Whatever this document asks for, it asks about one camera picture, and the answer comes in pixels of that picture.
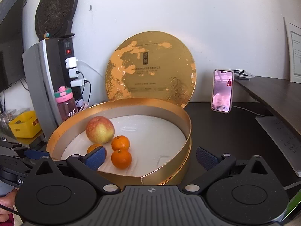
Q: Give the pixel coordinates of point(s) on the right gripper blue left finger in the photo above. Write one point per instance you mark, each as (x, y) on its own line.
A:
(86, 166)

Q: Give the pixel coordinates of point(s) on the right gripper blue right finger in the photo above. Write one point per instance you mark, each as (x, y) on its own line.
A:
(216, 168)

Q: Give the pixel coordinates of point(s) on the mandarin orange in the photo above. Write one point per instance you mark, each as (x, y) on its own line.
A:
(120, 142)
(121, 158)
(94, 148)

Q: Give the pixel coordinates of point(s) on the red yellow apple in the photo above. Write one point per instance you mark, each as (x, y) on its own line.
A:
(100, 130)

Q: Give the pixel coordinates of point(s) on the round gold box lid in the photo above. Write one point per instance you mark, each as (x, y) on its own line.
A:
(151, 64)

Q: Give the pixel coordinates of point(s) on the person's hand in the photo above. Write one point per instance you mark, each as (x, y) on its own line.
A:
(8, 201)

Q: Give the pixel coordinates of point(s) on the yellow plastic basket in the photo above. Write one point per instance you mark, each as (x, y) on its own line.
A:
(25, 125)

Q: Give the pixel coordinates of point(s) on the pink water bottle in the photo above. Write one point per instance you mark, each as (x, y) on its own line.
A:
(65, 102)

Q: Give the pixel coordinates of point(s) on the round gold box base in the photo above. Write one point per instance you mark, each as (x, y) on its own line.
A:
(159, 133)

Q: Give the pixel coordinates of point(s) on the pink smartphone on stand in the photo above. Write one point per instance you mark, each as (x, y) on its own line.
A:
(222, 92)

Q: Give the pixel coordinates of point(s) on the white paper stack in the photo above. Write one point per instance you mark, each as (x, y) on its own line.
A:
(288, 144)

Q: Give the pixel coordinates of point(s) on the white charger plug bottom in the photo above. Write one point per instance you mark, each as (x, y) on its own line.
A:
(77, 83)

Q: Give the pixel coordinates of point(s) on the white charger plug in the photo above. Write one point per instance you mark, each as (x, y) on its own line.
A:
(71, 62)
(73, 72)
(77, 83)

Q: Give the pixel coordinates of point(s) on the white charger plug middle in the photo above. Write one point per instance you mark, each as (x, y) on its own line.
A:
(73, 72)

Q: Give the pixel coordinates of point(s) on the dark wooden raised shelf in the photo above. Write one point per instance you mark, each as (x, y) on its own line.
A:
(281, 97)

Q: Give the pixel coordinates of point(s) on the black item on shelf corner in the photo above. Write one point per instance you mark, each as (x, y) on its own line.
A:
(242, 74)

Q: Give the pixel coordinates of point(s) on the black monitor screen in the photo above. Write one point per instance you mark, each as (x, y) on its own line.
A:
(12, 69)

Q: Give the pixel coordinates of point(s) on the white charger plug top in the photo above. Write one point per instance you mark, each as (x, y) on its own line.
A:
(71, 62)

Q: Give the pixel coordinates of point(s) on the black power strip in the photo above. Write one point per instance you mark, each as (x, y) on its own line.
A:
(66, 50)

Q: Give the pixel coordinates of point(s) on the framed business licence certificate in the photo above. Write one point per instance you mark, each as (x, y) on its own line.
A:
(294, 39)

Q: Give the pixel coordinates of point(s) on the black round plate on wall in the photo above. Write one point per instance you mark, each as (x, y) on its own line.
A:
(53, 18)

